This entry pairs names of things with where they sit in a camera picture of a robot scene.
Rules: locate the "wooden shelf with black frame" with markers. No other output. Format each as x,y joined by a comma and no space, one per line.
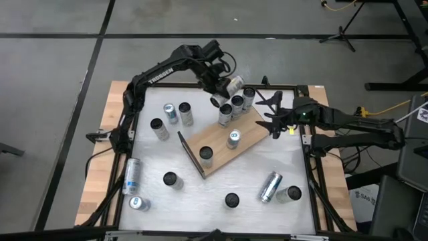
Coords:
217,140

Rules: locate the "Celsius Arctic Vibe can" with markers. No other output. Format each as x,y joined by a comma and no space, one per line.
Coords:
237,107
225,117
249,100
170,178

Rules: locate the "white cardboard box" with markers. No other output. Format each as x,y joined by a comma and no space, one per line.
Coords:
362,207

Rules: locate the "black aluminium table frame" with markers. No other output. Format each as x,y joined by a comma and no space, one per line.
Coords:
167,83

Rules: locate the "dark grey equipment case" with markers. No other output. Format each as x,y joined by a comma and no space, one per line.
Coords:
394,207

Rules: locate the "Celsius Tropical Vibe can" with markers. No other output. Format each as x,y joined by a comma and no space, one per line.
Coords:
232,200
206,157
186,116
236,85
161,131

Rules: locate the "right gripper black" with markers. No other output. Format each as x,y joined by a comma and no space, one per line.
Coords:
302,108

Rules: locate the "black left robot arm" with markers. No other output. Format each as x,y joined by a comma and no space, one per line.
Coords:
160,72

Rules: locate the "black desk frame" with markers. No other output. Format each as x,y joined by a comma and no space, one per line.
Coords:
384,86

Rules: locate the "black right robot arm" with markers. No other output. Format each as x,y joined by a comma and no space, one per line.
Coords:
354,122

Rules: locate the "Red Bull can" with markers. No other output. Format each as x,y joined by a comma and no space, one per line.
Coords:
171,115
233,140
137,203

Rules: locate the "black-top Celsius can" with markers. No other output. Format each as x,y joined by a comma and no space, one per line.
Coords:
294,193

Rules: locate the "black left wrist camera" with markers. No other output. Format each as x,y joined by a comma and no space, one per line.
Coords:
214,50

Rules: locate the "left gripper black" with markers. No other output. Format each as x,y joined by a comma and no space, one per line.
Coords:
215,78

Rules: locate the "black tripod stand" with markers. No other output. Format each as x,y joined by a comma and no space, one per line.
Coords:
341,33

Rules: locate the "black stand foot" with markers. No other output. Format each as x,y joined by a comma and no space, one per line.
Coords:
10,149

